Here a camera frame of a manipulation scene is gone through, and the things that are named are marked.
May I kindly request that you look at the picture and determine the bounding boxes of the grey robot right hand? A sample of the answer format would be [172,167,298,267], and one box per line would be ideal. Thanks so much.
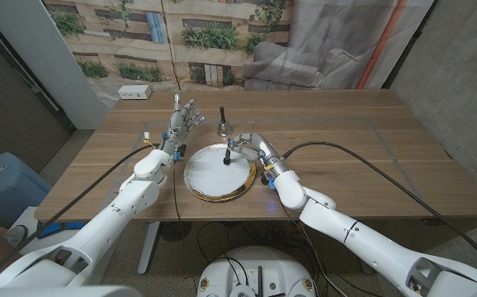
[226,132,290,177]

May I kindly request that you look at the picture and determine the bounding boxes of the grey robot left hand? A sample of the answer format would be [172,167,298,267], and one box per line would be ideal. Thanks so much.
[158,93,205,162]

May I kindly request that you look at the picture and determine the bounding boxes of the white plate gold rim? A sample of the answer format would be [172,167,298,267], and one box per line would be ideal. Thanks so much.
[182,143,257,203]

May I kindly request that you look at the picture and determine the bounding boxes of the white power strip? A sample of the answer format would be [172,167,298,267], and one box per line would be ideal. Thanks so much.
[117,84,153,101]

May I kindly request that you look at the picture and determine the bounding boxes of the printed backdrop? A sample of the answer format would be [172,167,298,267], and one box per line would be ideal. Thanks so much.
[42,0,436,111]

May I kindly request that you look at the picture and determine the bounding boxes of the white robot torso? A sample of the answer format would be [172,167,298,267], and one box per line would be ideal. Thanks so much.
[196,245,318,297]

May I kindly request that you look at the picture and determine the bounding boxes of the white table leg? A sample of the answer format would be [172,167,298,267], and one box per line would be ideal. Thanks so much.
[137,221,161,276]

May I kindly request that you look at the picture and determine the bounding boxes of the blue bin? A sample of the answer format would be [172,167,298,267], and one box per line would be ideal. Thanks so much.
[0,151,53,228]

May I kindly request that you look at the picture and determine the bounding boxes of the white connector yellow wires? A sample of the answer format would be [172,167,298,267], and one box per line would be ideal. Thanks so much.
[143,131,159,150]

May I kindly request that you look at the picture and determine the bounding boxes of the silver handbell black handle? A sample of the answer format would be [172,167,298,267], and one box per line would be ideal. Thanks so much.
[215,106,235,138]

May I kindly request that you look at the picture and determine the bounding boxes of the thin black left wrist cable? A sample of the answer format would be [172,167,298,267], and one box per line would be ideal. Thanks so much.
[172,163,182,226]

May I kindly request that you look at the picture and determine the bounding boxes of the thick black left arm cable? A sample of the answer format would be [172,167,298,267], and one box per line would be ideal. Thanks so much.
[0,143,160,282]

